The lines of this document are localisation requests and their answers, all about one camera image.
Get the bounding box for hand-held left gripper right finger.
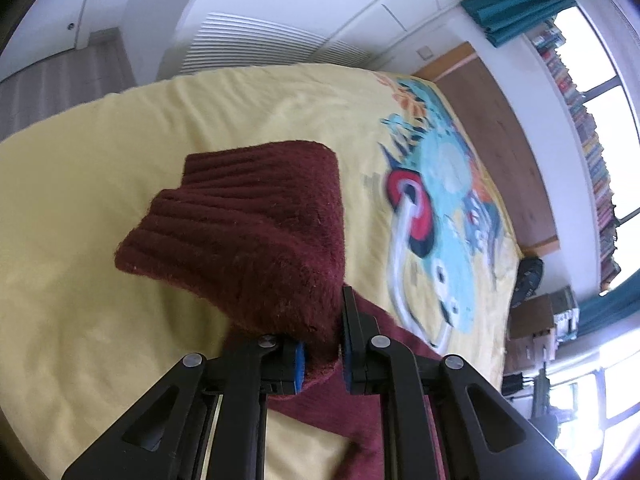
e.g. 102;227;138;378
340;285;583;480

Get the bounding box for wooden drawer cabinet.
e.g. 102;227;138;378
505;287;581;376

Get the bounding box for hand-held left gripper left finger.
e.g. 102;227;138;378
61;334;308;480

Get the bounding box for row of books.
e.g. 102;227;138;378
530;20;623;291

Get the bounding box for yellow printed blanket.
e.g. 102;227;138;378
0;64;521;480

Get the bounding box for black backpack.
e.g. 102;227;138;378
512;257;545;306

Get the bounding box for white vent grille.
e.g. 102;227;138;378
180;12;371;76

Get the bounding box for teal curtain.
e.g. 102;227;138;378
575;260;640;341
460;0;573;50

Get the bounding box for maroon knitted sweater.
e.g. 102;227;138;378
114;141;501;480

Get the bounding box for wooden bed headboard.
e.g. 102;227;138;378
417;42;558;256

